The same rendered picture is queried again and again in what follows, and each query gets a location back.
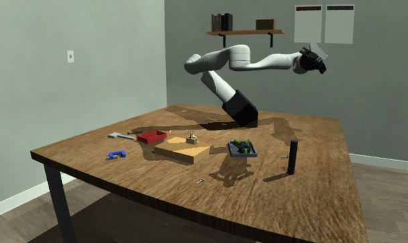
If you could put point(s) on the black cylinder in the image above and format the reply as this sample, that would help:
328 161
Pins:
292 157

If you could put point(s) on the small wooden block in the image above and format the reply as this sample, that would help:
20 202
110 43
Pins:
191 140

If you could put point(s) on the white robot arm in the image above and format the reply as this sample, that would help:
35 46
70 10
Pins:
239 60

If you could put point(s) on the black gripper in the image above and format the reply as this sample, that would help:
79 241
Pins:
310 61

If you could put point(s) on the red open tray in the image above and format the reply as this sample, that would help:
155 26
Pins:
152 137

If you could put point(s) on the light tan wooden slab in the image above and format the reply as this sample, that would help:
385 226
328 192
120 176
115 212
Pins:
177 148

